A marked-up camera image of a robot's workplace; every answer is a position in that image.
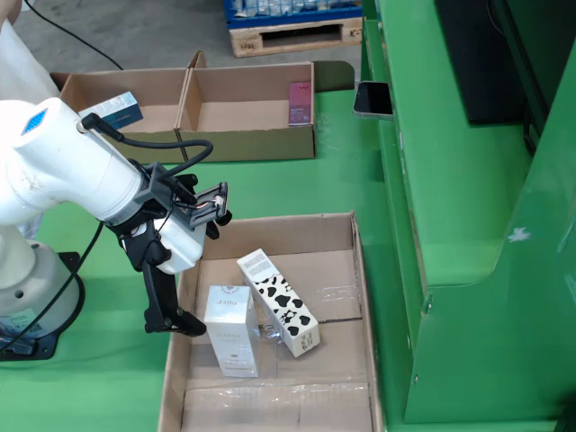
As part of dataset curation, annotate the open cardboard tray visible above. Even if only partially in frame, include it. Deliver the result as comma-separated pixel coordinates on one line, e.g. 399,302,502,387
157,211,384,432

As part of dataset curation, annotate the black floor cable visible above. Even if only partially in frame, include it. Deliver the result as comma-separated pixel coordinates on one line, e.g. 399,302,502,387
22,0,125,72

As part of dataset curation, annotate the blue wire crate with plastic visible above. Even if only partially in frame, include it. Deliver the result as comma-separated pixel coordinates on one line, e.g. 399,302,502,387
223,0,364,31

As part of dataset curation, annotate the white dAlba carton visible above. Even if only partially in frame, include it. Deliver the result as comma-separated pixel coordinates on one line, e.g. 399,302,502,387
203,284,261,379

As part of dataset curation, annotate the teal and navy carton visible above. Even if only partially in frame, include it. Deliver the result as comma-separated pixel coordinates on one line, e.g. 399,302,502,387
78,91,145,131

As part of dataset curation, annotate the thick black plug cable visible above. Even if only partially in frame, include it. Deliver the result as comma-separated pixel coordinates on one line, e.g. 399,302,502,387
79,112,215,202

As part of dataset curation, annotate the wooden pallet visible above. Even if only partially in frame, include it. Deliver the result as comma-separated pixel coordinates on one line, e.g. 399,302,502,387
229,16,364,59

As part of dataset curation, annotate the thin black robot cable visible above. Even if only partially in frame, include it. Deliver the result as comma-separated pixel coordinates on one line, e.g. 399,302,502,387
0,220,105,356

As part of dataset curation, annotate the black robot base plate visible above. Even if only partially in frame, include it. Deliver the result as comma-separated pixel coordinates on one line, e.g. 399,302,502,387
0,251,86,362

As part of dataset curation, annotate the cow print carton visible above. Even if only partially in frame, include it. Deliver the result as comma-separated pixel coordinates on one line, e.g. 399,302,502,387
236,247,321,359

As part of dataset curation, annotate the cardboard box with divider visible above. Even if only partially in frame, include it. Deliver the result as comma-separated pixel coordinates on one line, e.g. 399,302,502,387
49,50,317,166

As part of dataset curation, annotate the black smartphone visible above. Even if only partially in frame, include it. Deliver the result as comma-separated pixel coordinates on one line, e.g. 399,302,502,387
352,80,395,122

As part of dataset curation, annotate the maroon pink carton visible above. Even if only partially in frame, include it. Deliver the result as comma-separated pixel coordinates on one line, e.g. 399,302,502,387
287,80,314,127

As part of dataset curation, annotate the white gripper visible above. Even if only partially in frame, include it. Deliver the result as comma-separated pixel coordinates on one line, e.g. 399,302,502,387
119,211,221,338

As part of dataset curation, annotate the green metal machine frame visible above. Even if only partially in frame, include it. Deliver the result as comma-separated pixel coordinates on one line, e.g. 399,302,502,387
359,0,576,432

